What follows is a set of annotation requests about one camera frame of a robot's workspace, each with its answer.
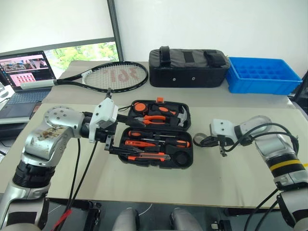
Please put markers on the orange black tape measure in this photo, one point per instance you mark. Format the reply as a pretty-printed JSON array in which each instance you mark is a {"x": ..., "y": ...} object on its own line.
[{"x": 139, "y": 107}]

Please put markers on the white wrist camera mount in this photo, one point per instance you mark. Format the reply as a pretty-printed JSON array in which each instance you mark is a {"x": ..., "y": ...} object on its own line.
[
  {"x": 222, "y": 126},
  {"x": 104, "y": 113}
]

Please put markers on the black grey fabric case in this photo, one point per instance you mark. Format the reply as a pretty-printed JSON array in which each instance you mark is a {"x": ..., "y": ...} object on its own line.
[{"x": 183, "y": 74}]

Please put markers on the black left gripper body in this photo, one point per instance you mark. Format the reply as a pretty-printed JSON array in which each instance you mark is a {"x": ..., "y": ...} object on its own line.
[{"x": 106, "y": 134}]

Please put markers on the silver head hammer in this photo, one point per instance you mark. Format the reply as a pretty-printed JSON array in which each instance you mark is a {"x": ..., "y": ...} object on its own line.
[{"x": 183, "y": 118}]

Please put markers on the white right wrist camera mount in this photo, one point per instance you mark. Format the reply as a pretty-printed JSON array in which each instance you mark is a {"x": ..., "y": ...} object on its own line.
[{"x": 222, "y": 126}]

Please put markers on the open laptop computer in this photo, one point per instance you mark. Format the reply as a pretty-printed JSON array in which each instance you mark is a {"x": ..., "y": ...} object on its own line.
[{"x": 24, "y": 101}]

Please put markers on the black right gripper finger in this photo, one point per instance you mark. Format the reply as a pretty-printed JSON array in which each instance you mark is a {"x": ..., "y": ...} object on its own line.
[
  {"x": 209, "y": 145},
  {"x": 207, "y": 138}
]

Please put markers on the grey rounded shape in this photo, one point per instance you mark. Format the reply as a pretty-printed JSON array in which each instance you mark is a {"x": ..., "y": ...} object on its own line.
[
  {"x": 185, "y": 220},
  {"x": 126, "y": 220}
]

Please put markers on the white device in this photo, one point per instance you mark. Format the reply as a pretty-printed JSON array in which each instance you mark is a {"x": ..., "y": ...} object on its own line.
[{"x": 4, "y": 92}]

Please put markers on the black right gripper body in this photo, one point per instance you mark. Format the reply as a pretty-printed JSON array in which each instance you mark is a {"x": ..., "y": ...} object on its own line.
[{"x": 222, "y": 142}]

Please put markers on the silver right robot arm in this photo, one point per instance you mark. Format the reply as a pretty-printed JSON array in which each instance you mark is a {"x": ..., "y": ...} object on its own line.
[{"x": 272, "y": 144}]

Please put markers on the black tool case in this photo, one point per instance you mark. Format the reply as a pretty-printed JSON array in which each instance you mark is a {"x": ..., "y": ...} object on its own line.
[{"x": 156, "y": 166}]

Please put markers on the blue plastic crate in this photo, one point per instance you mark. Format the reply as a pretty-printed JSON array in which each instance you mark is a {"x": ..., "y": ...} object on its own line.
[{"x": 260, "y": 85}]

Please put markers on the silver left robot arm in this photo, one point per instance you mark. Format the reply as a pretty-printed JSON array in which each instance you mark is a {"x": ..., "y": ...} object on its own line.
[{"x": 41, "y": 142}]

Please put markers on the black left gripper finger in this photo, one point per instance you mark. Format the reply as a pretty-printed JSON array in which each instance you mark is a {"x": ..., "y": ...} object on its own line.
[
  {"x": 120, "y": 151},
  {"x": 124, "y": 119}
]

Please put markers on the orange utility knife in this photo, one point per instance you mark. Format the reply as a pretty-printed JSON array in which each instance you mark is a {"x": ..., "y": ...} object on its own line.
[{"x": 144, "y": 157}]

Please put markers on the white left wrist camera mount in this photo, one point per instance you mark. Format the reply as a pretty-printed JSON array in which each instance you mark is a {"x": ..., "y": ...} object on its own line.
[{"x": 104, "y": 113}]

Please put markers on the black tennis racket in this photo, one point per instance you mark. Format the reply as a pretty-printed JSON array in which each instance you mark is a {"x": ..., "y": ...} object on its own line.
[{"x": 36, "y": 84}]

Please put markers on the black object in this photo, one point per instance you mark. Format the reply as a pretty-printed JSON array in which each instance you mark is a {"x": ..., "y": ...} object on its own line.
[{"x": 302, "y": 96}]

